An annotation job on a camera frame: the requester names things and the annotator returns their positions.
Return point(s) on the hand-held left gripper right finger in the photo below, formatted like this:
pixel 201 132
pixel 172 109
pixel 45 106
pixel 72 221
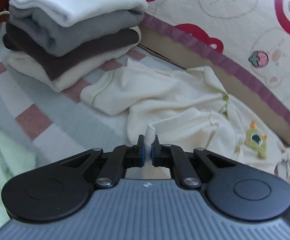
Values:
pixel 155 152

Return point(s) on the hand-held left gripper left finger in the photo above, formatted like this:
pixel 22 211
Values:
pixel 142 152

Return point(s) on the cream garment with green trim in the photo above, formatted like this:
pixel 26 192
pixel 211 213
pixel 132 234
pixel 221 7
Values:
pixel 172 97

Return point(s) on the checked bedsheet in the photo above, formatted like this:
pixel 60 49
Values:
pixel 60 120

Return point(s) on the dark brown folded garment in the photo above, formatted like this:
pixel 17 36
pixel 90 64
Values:
pixel 72 60

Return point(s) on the beige folded garment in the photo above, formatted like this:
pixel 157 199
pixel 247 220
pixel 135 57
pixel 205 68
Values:
pixel 35 70

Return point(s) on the grey folded garment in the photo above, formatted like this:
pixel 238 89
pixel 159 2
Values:
pixel 85 27

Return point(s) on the light green garment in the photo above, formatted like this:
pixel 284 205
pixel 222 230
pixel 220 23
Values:
pixel 5 167

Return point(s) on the bear print quilt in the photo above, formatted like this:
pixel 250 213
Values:
pixel 234 30

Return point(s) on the white folded garment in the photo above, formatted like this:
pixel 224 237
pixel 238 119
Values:
pixel 72 2

